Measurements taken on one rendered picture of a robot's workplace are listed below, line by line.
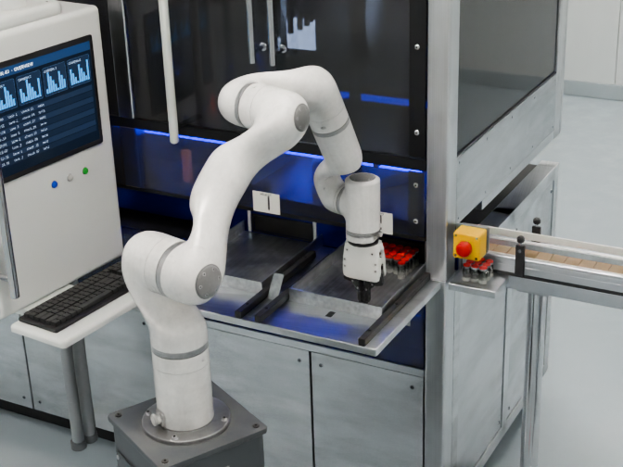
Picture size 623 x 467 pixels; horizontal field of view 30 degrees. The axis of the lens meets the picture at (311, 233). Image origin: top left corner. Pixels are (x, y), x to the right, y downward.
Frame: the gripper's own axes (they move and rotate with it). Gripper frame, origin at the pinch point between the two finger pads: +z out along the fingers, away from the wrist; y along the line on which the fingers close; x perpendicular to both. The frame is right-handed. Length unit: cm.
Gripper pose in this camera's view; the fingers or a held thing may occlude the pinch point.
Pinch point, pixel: (363, 296)
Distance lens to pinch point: 289.4
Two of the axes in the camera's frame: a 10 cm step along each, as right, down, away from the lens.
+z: 0.3, 9.2, 4.0
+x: -4.7, 3.6, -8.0
